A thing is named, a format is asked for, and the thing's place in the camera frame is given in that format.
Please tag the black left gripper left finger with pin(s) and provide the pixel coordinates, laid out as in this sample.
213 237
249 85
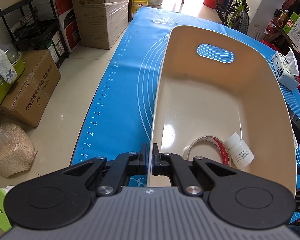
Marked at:
60 198

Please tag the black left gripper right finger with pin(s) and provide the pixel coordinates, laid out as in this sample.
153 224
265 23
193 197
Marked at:
236 197

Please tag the white pill bottle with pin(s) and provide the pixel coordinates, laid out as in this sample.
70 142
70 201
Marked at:
240 153

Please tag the white tape roll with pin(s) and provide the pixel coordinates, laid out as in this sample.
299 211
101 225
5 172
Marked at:
215 141

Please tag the beige plastic storage bin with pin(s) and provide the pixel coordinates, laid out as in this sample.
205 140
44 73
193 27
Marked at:
212 84

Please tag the green round stool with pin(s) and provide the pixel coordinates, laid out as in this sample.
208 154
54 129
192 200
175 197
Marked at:
4 222

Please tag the clear bag of grain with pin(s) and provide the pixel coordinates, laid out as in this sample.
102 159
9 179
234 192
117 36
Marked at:
17 151

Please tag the blue silicone baking mat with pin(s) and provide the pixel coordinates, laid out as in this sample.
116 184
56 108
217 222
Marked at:
120 116

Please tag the brown cardboard box with text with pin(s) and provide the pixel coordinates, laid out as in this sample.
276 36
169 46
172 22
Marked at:
27 99

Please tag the green plastic container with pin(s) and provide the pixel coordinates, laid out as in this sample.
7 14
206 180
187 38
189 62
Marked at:
16 60

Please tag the white blue tissue box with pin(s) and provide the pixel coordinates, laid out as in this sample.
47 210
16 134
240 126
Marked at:
286 69

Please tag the rolled white towel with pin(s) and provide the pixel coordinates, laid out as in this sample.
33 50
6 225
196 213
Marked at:
7 71

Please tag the green white product box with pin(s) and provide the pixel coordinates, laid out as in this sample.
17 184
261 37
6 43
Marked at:
292 29

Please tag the black metal shelf rack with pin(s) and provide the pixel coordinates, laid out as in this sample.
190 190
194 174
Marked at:
34 25

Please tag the green black bicycle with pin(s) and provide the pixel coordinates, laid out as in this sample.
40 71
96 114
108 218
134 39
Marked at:
234 14

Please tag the large wrapped cardboard box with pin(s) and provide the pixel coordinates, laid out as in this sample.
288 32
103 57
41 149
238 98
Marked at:
100 22

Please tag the white freezer cabinet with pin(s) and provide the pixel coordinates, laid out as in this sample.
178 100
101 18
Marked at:
260 13

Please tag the red white appliance box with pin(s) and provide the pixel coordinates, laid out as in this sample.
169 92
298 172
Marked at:
67 21

